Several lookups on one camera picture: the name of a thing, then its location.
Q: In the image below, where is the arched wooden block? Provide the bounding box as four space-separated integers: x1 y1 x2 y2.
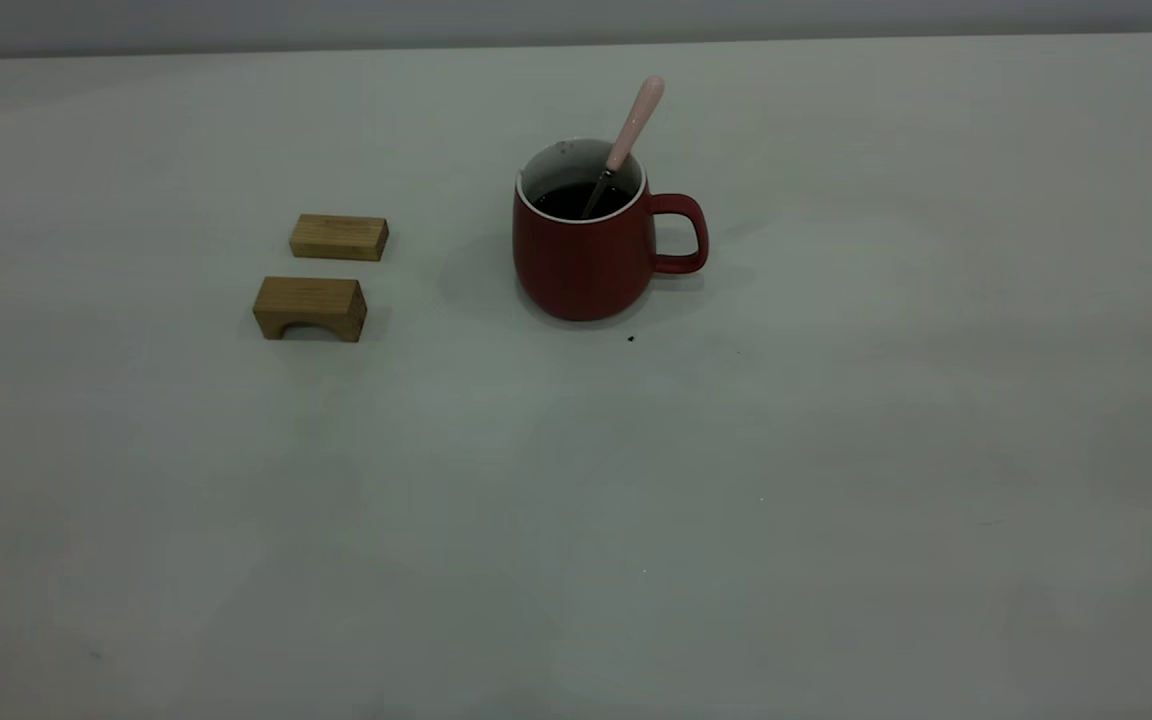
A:
253 276 368 344

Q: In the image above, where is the dark coffee liquid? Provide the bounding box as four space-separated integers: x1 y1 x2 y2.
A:
534 183 634 221

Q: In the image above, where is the red ceramic mug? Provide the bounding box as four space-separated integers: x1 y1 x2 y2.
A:
512 138 710 323

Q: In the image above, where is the flat rectangular wooden block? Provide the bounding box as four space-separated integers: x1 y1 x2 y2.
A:
289 213 390 263

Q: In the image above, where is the pink handled metal spoon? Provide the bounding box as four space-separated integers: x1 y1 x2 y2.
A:
581 75 666 219

